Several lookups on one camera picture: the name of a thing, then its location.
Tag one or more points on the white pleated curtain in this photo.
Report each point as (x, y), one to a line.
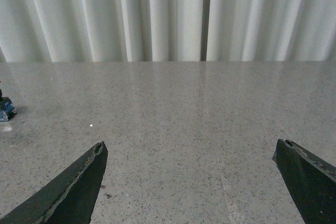
(167, 30)

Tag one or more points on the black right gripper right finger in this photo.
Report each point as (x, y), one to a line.
(309, 180)

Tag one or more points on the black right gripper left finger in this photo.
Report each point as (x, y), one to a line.
(70, 197)

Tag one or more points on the red mushroom push button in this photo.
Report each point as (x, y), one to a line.
(7, 108)

